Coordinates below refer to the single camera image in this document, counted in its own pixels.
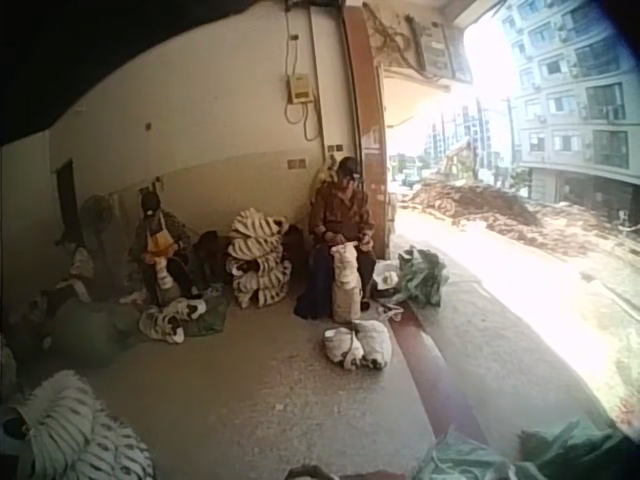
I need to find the standing floor fan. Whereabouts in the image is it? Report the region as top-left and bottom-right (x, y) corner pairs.
(78, 194), (115, 274)

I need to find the excavator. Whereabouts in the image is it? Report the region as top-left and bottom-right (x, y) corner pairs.
(435, 137), (475, 182)

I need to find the beige wall control box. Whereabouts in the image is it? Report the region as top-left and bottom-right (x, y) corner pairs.
(288, 73), (312, 105)

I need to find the pile of white gloves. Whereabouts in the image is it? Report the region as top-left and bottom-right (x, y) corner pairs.
(138, 297), (207, 345)

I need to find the apartment building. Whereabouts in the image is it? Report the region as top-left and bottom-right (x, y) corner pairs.
(499, 0), (640, 211)

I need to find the green woven sack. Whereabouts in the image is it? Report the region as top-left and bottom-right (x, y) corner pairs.
(49, 297), (146, 370)
(397, 245), (450, 308)
(410, 418), (632, 480)

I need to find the green tarp mat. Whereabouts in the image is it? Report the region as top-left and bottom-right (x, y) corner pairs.
(180, 294), (232, 337)

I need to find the white tied glove bundle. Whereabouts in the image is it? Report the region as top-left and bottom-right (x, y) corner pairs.
(323, 319), (394, 372)

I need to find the mound of excavated earth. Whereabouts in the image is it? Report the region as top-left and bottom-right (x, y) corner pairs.
(405, 180), (541, 227)

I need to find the grey electrical meter cabinet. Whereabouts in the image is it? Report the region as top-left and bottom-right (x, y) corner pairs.
(410, 14), (472, 84)

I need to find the heap of white glove bundles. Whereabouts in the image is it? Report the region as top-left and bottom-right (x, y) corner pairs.
(0, 368), (154, 480)
(224, 208), (294, 310)

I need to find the dark cloth bag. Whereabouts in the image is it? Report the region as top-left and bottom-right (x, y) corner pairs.
(293, 248), (335, 321)

